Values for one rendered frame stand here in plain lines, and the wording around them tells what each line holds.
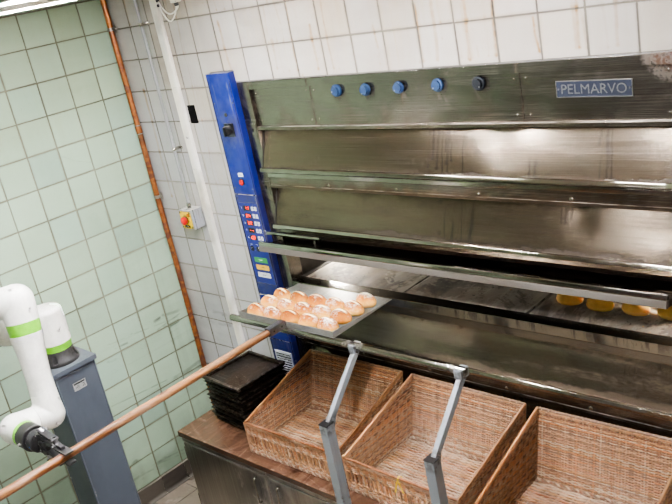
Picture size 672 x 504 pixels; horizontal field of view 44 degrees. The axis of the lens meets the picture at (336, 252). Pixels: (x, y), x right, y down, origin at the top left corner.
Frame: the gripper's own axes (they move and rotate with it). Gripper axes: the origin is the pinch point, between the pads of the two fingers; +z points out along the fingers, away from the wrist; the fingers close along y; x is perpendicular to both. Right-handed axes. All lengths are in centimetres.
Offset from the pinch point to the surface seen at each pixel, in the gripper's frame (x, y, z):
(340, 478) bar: -78, 47, 40
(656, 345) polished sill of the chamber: -136, 1, 137
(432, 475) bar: -76, 28, 87
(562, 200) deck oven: -137, -46, 109
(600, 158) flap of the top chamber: -136, -61, 123
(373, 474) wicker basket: -87, 48, 48
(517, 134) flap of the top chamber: -139, -68, 93
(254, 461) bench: -83, 62, -18
